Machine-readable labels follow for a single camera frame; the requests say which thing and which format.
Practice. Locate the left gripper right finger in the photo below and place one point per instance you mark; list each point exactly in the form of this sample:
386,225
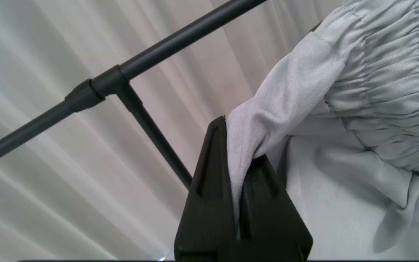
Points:
271,218

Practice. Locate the white curtain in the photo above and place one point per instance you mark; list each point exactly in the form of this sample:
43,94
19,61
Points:
49,163

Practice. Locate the black clothes rack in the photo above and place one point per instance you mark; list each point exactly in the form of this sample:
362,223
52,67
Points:
158,51

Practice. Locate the pale grey shorts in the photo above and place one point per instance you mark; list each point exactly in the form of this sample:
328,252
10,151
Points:
340,163

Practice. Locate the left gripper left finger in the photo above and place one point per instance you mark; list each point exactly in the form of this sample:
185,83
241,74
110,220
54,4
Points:
206,211

